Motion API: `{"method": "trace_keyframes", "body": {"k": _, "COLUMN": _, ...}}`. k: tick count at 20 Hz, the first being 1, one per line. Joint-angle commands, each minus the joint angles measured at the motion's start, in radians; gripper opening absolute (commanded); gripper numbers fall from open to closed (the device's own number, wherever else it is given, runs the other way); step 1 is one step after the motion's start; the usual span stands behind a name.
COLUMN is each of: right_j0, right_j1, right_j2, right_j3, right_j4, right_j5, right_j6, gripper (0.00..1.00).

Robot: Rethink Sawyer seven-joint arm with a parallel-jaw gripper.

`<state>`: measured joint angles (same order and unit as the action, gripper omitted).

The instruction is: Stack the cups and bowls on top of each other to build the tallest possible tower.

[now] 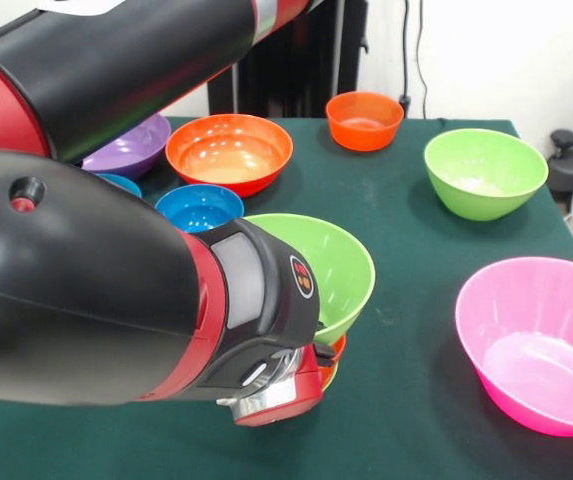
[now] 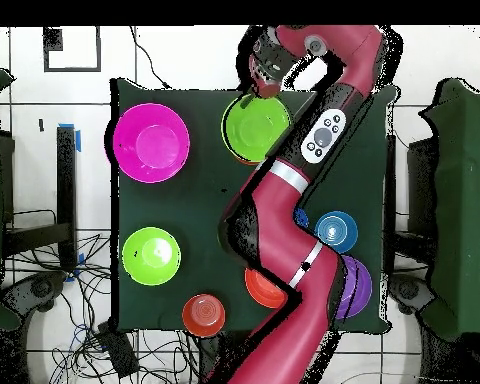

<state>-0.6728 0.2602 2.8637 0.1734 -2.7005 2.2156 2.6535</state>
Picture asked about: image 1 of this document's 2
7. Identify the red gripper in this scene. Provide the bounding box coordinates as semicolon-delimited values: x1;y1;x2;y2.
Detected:
233;343;337;428

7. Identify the small translucent orange bowl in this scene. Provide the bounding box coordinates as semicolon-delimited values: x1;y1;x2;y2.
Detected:
325;90;406;153
318;333;348;384

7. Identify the large green bowl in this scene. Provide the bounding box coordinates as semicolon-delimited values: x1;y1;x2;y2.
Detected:
424;128;550;222
243;212;377;347

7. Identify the small dark blue bowl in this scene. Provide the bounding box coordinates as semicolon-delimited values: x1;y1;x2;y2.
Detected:
154;183;245;235

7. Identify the large orange bowl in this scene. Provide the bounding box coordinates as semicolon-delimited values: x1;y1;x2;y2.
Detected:
164;113;295;199

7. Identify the purple bowl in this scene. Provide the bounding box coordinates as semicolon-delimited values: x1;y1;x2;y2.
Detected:
80;112;173;182

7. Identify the dark green table cloth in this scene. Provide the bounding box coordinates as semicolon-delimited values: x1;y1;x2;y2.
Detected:
0;115;573;480

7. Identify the large pink bowl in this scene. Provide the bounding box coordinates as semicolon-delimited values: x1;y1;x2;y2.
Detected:
454;256;573;438

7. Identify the light blue translucent bowl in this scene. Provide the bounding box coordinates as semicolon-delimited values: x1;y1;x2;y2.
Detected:
96;172;143;199

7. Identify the black wall cable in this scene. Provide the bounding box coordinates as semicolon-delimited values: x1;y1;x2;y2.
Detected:
395;0;430;120

